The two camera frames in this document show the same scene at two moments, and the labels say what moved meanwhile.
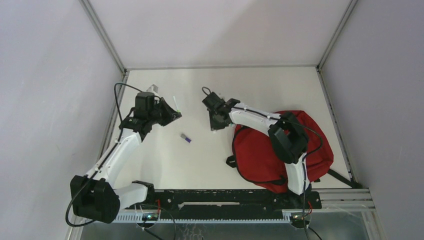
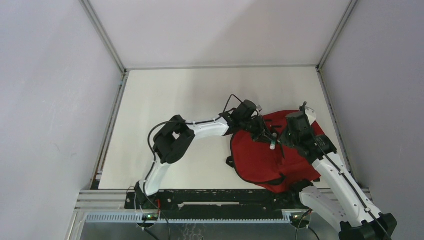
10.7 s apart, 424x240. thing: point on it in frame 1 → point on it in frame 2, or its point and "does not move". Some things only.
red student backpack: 253,155 does not move
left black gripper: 171,115 → 258,135
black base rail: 211,204 does not move
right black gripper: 216,125 → 283,139
